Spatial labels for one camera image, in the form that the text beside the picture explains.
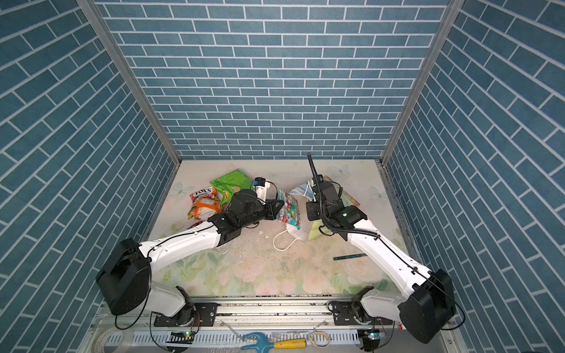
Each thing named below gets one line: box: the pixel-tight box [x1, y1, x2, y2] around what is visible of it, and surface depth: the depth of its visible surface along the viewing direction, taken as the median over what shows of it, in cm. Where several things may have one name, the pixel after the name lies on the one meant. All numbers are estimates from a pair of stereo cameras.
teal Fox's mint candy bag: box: [275, 189, 301, 231], surface depth 84 cm
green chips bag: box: [209, 169, 256, 206], surface depth 101 cm
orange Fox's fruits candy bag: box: [189, 186, 221, 204], surface depth 104 cm
